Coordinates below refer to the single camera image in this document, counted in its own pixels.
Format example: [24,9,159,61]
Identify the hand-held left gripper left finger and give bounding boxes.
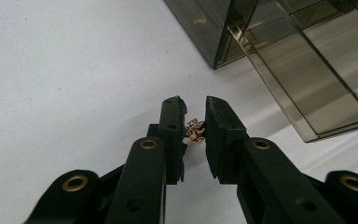
[104,95,189,224]

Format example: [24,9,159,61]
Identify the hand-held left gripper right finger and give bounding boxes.
[204,95,347,224]

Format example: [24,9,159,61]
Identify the small gold ring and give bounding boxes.
[185,118,206,145]

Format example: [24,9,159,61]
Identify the smoky transparent acrylic box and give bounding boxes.
[227,0,358,144]

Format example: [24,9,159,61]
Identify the smoky transparent drawer box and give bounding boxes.
[163,0,259,70]

